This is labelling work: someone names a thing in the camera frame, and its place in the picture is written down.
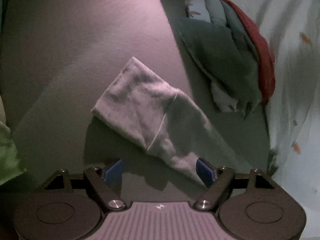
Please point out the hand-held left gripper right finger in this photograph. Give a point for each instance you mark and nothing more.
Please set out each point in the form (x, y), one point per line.
(205, 172)

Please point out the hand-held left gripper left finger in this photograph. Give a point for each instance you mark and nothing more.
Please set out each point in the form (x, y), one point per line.
(113, 173)

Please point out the light grey garment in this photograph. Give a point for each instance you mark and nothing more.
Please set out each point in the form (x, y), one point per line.
(140, 105)

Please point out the person's green clothing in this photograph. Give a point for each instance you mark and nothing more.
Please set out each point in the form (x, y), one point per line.
(10, 155)

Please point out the grey-green shirt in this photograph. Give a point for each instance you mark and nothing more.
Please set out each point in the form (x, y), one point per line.
(220, 55)

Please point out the white carrot-printed sheet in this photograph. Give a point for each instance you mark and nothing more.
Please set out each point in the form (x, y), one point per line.
(295, 80)

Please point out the red checked garment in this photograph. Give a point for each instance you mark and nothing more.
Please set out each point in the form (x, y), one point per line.
(262, 55)

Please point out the light blue printed garment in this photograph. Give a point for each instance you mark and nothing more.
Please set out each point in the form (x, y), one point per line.
(197, 7)

